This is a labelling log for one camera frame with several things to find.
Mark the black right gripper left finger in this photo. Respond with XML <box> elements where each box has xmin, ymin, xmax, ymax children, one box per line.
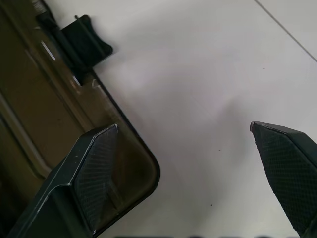
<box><xmin>6</xmin><ymin>123</ymin><xmax>124</xmax><ymax>238</ymax></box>

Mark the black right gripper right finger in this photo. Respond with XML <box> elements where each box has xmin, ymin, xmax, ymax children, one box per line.
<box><xmin>249</xmin><ymin>121</ymin><xmax>317</xmax><ymax>238</ymax></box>

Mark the dark brown plastic tray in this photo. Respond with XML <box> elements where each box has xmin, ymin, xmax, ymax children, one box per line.
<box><xmin>0</xmin><ymin>0</ymin><xmax>161</xmax><ymax>238</ymax></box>

